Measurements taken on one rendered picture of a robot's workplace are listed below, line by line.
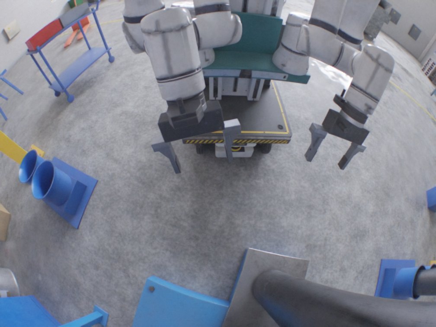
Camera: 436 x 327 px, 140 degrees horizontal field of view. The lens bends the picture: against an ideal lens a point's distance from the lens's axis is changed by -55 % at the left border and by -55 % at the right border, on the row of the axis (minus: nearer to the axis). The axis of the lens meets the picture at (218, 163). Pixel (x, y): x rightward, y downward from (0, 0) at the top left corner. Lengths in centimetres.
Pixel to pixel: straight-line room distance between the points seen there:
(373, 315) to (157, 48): 59
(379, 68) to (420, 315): 46
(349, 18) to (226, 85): 84
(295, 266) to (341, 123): 89
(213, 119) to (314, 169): 124
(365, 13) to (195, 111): 71
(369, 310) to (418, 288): 139
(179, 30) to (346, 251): 158
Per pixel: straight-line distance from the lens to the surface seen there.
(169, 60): 30
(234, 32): 47
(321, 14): 55
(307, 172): 147
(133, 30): 69
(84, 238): 153
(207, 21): 45
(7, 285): 243
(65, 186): 145
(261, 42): 96
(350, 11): 80
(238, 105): 120
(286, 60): 87
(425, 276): 178
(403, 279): 184
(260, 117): 116
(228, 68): 83
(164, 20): 30
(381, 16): 778
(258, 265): 107
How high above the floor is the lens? 118
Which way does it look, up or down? 65 degrees down
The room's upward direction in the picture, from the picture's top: 3 degrees clockwise
